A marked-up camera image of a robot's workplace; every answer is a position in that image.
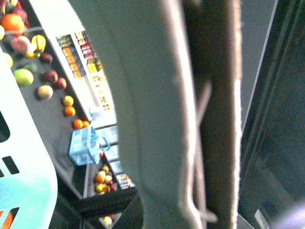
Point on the grey basket handle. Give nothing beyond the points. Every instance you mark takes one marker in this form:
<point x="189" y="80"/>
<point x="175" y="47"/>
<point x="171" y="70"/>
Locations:
<point x="175" y="69"/>

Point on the light teal shopping basket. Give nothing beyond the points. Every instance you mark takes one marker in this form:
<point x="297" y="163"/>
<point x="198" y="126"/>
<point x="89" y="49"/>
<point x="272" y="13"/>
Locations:
<point x="29" y="181"/>

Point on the orange beside lemon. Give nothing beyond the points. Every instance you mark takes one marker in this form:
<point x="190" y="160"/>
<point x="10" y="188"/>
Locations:
<point x="69" y="111"/>

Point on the yellow lemon middle shelf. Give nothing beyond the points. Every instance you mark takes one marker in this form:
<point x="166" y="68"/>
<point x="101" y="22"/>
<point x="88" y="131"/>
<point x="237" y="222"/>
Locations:
<point x="68" y="101"/>

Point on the peach on middle shelf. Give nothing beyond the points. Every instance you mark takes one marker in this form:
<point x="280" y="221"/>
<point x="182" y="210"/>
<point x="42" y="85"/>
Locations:
<point x="45" y="92"/>

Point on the green apple middle shelf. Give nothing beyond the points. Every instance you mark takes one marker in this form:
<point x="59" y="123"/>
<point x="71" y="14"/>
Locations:
<point x="23" y="77"/>

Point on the small blue plastic basket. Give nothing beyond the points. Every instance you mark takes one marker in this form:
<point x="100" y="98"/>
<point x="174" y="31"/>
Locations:
<point x="86" y="145"/>

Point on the dark red apple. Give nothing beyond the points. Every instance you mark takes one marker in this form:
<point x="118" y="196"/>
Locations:
<point x="60" y="84"/>

